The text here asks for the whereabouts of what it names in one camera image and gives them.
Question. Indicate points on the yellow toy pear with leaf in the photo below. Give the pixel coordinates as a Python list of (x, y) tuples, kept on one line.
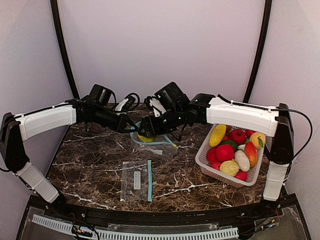
[(258, 140)]

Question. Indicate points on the large clear zip bag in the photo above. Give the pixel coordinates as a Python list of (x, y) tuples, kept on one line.
[(162, 148)]

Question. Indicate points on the dark green toy pepper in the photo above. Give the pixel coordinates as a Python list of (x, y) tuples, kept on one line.
[(231, 143)]

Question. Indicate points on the black front rail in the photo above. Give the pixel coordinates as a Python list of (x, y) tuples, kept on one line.
[(238, 216)]

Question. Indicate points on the brown toy potato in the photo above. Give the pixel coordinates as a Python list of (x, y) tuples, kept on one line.
[(228, 128)]

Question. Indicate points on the red toy fruit left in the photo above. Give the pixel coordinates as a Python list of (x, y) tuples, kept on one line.
[(211, 155)]

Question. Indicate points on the red toy fruit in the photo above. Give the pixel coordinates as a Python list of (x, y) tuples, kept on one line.
[(211, 155), (241, 175)]

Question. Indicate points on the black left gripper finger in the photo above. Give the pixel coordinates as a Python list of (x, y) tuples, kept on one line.
[(131, 130), (133, 125)]

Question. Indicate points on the red toy fruit front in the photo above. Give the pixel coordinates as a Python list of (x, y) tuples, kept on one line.
[(241, 175)]

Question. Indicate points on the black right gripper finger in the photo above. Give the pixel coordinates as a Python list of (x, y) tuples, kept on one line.
[(150, 134), (142, 130)]

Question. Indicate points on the white slotted cable duct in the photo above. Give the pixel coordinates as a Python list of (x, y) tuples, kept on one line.
[(138, 232)]

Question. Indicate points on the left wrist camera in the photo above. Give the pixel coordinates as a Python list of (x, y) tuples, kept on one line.
[(129, 103)]

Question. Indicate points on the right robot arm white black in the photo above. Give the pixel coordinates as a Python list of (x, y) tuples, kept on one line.
[(272, 121)]

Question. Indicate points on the black corner frame post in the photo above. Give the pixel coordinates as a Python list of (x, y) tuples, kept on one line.
[(259, 50), (62, 47)]

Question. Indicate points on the orange toy carrot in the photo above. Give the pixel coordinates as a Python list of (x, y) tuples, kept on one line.
[(251, 153)]

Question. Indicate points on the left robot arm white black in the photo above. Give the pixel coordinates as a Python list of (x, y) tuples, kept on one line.
[(16, 129)]

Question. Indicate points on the black corner frame post right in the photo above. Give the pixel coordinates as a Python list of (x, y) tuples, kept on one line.
[(259, 50)]

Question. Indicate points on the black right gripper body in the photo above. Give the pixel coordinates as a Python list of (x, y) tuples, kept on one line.
[(151, 125)]

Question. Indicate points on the small clear zip bag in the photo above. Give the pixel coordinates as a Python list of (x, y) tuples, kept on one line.
[(136, 181)]

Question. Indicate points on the red toy apple large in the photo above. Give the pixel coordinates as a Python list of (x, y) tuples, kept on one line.
[(224, 153)]

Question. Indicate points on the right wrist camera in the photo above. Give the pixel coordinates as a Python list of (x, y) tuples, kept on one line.
[(153, 104)]

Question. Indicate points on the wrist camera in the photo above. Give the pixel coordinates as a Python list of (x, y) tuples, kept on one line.
[(129, 103), (153, 104)]

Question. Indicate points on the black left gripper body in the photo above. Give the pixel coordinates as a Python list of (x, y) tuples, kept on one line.
[(120, 120)]

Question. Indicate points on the black corner frame post left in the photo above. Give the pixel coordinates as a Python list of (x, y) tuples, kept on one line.
[(62, 47)]

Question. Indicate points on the white plastic basket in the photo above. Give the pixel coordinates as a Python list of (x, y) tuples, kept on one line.
[(200, 159)]

